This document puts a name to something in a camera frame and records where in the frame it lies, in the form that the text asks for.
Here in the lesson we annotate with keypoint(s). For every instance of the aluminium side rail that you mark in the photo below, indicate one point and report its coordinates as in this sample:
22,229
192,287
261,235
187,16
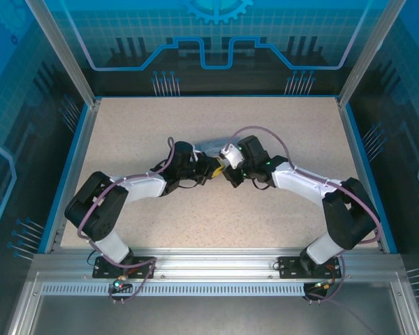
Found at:
74,174

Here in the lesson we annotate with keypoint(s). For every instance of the small connector with orange plug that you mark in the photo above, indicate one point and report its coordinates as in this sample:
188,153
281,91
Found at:
323,286

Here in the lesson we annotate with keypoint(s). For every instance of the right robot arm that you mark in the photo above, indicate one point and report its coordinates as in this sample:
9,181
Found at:
300,181

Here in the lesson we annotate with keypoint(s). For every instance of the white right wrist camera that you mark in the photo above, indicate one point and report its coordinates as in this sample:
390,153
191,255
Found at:
234,157

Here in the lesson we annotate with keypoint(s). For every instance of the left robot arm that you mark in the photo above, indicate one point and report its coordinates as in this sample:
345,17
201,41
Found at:
143,186

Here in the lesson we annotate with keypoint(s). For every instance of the small connector with green light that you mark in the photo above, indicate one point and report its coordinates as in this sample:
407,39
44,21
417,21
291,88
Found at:
120,284

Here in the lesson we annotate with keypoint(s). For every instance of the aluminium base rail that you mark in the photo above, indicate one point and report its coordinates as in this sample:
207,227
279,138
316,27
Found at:
213,261

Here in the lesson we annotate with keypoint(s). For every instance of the aluminium frame post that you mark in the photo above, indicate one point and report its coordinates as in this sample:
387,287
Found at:
68,56
369,52

